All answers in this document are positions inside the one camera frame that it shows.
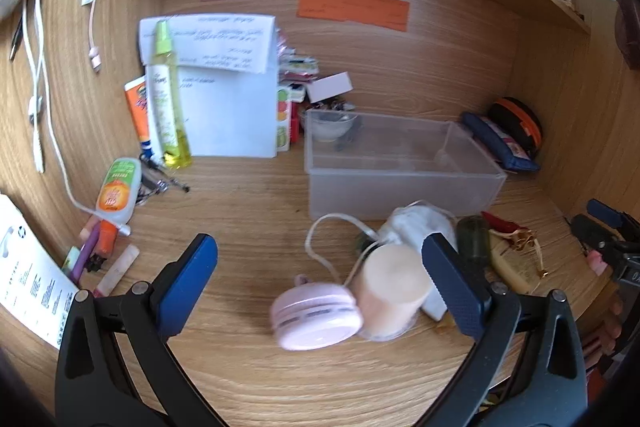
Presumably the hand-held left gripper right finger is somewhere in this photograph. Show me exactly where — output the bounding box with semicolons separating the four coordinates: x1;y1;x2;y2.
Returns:
421;232;589;427

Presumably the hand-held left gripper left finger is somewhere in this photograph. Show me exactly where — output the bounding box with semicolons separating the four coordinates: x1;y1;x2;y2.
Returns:
55;233;221;427

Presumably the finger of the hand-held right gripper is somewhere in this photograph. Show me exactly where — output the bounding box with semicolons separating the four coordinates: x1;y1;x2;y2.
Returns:
586;198;628;230
570;213;621;259

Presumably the dark green pump bottle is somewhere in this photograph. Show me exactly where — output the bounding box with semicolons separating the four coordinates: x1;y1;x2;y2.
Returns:
456;215;492;265

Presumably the beige cylindrical container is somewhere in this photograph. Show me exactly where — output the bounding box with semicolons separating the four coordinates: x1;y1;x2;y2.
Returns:
352;244;433;342

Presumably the cream tube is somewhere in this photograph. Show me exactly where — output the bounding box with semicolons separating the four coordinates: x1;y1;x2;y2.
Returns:
487;229;543;294

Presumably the gold knot charm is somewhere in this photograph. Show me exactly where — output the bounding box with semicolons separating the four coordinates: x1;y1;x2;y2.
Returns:
510;229;548;280

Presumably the red pouch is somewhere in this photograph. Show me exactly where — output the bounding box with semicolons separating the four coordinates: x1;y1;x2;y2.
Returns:
481;211;521;233

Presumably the clear plastic box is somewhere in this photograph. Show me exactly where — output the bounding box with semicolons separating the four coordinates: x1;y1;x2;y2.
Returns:
304;108;508;222

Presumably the pink round case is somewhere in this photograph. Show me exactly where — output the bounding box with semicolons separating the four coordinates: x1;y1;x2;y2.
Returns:
270;274;364;352

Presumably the wooden desktop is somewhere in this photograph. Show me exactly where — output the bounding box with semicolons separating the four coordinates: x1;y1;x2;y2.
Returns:
0;127;621;427

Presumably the person's right hand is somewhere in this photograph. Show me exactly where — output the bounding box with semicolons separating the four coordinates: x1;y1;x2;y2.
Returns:
585;251;626;370

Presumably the orange marker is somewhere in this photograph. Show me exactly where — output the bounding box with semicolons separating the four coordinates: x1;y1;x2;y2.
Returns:
97;219;123;255

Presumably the metal grooming tool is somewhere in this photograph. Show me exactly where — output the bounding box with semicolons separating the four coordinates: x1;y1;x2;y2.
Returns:
137;152;191;208

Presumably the white bottle with orange label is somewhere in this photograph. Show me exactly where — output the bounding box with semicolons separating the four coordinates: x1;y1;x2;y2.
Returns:
95;157;143;225

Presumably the purple marker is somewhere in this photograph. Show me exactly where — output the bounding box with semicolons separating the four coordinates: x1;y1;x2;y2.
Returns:
70;227;103;285

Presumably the blue pencil case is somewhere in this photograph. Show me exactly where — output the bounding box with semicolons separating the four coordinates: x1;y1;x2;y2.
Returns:
460;111;542;172

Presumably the black and orange pouch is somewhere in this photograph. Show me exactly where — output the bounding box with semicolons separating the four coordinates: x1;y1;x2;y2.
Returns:
487;97;544;160

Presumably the yellow-green spray bottle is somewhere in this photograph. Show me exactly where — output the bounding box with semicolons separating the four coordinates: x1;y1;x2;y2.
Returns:
147;21;193;170

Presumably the white paper pad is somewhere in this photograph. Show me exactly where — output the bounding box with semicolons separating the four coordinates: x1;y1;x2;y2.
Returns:
145;64;278;158

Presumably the white printed carton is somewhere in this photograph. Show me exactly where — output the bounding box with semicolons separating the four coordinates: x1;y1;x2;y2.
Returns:
0;193;81;350

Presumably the orange tube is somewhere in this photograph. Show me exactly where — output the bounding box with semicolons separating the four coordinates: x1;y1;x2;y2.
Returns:
124;76;153;152

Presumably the fruit print carton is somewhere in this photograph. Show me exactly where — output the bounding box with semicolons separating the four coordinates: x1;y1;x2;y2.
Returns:
275;82;307;152

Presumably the small clear glass bowl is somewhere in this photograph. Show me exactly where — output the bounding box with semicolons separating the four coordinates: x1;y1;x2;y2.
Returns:
307;109;358;142

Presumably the small white box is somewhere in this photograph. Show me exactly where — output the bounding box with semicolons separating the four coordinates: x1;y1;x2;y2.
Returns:
306;72;353;104

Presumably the handwritten white paper sheet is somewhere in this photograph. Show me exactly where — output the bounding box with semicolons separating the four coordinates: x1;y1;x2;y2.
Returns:
139;13;277;75

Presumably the orange paper note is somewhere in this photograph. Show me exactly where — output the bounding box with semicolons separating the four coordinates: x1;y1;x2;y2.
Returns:
296;0;411;32

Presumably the black pen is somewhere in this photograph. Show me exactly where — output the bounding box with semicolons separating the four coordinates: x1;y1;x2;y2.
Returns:
9;0;28;62

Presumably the pink charging cable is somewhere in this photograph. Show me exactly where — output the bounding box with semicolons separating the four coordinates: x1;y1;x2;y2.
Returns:
86;0;104;71

